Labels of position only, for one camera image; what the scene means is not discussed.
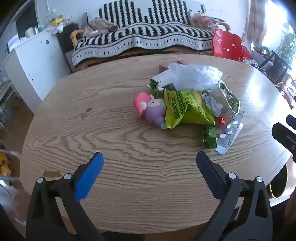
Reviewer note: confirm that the pile of pink packets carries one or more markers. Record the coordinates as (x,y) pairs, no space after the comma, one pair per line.
(205,19)

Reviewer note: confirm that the green white-lined packet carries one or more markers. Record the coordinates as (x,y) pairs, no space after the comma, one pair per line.
(155,85)

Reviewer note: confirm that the black white striped blanket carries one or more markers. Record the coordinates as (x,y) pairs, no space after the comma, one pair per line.
(143,34)

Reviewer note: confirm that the black bin with yellow rim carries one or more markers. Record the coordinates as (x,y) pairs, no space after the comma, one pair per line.
(278,183)

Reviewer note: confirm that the red plastic piece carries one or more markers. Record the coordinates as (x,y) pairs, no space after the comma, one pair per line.
(220,121)

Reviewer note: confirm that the dark screen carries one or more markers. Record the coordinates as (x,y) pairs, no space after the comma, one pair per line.
(26,18)

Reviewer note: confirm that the dark green wrapper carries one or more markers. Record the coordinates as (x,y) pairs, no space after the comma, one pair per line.
(209,136)

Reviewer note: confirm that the black coffee table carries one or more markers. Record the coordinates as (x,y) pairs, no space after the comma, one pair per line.
(278,62)

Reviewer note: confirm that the beige curtain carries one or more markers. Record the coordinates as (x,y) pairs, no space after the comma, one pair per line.
(256,23)

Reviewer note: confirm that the white plastic bag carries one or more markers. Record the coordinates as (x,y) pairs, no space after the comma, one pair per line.
(192,76)

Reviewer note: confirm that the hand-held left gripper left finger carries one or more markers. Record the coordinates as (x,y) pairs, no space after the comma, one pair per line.
(89,178)

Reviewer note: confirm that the yellow floor toy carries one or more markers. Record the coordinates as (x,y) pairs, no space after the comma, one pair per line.
(4,168)

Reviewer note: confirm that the silver pill blister pack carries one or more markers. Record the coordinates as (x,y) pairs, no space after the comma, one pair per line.
(229,136)

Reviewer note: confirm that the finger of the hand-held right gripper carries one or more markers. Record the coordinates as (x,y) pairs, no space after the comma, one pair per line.
(291,121)
(283,138)

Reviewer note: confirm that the green potted plant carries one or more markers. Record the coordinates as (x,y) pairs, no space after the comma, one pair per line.
(289,48)

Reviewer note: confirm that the yellow green popcorn bag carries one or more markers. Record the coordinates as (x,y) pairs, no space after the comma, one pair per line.
(185,111)

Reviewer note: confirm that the wooden sofa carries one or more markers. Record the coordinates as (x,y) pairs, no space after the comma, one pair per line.
(129,54)

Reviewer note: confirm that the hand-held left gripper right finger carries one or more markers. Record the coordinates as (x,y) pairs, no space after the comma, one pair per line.
(210,177)

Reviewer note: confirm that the crumpled white paper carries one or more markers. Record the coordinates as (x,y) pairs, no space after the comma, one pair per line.
(211,104)

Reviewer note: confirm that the red plastic chair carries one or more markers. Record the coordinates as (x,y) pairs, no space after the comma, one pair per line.
(227,45)
(246,53)

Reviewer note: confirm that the brown plush toy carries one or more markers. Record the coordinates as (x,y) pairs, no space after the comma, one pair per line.
(101,26)

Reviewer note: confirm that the pink purple plush toy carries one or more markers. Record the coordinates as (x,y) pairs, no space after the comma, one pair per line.
(155,110)

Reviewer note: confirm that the white cabinet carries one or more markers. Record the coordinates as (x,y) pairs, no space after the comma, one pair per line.
(39,64)

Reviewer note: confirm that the green snack bag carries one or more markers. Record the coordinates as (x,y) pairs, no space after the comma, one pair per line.
(232,102)

